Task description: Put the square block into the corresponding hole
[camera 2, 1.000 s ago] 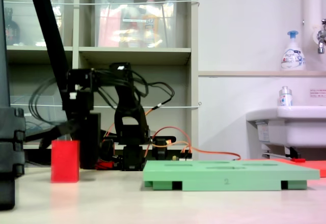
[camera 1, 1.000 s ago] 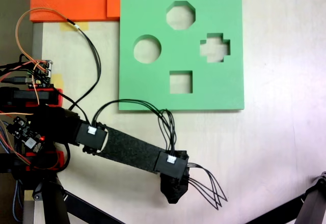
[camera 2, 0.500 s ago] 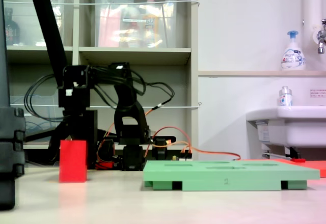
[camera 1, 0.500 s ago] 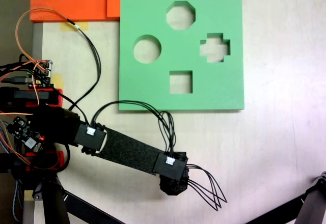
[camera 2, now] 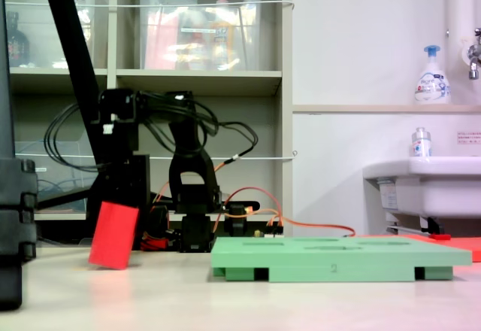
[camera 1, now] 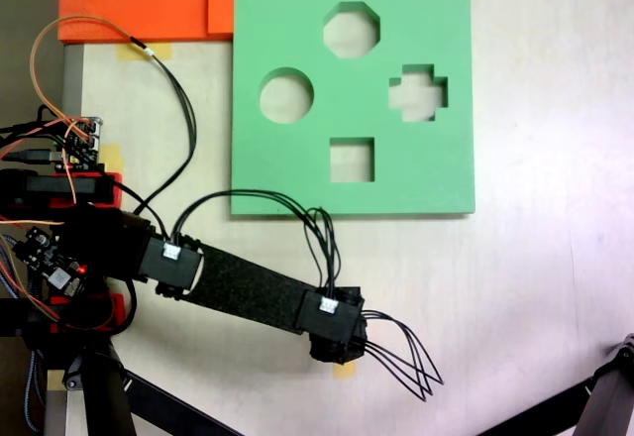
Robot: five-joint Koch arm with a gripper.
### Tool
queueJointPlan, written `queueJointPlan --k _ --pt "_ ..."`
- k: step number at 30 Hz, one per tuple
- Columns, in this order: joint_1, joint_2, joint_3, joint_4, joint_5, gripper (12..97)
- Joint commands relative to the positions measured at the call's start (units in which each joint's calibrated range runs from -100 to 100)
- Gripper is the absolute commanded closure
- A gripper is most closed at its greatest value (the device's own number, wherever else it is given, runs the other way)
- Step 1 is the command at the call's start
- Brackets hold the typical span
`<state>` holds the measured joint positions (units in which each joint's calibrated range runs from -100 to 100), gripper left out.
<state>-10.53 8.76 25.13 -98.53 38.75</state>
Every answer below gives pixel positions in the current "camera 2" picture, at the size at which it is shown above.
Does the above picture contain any metal faucet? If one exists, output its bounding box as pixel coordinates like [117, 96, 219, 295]
[460, 28, 481, 80]

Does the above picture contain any black gripper wire loop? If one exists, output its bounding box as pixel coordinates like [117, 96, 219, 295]
[44, 101, 113, 173]

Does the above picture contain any small silver-capped bottle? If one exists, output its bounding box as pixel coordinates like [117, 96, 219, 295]
[410, 126, 433, 158]

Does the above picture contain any red wire bundle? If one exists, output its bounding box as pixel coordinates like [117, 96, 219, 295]
[141, 229, 178, 252]

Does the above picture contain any white pump soap bottle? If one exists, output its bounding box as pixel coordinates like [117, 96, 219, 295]
[414, 44, 452, 105]

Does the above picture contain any white sink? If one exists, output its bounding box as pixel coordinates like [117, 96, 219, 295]
[362, 156, 481, 235]

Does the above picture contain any green shape-hole board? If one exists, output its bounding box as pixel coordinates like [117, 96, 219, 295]
[210, 235, 473, 283]

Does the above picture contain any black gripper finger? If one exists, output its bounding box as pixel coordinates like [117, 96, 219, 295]
[126, 153, 152, 241]
[86, 163, 113, 238]

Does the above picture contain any black elbow wire loop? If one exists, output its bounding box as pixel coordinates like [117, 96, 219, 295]
[141, 92, 260, 163]

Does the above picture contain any long orange wire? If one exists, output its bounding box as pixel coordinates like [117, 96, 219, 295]
[150, 159, 356, 238]

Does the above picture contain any dark glass bottle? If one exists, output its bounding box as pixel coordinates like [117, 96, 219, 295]
[5, 11, 31, 68]

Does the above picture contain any beige shelf unit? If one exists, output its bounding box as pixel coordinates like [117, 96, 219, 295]
[0, 0, 295, 242]

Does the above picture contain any green-terminal circuit board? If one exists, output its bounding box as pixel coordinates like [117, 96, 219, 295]
[253, 228, 286, 239]

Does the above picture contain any black tripod leg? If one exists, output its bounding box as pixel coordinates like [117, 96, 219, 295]
[38, 0, 129, 211]

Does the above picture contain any clear storage bin with bottles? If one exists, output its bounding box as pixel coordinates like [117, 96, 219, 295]
[5, 0, 97, 69]

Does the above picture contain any clear storage bin with supplies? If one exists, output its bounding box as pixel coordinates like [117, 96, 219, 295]
[138, 0, 264, 71]

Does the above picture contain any clear bin with blue cables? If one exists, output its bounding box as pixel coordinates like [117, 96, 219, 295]
[14, 131, 99, 211]

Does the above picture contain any red square block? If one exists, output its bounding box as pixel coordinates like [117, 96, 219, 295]
[88, 201, 141, 271]

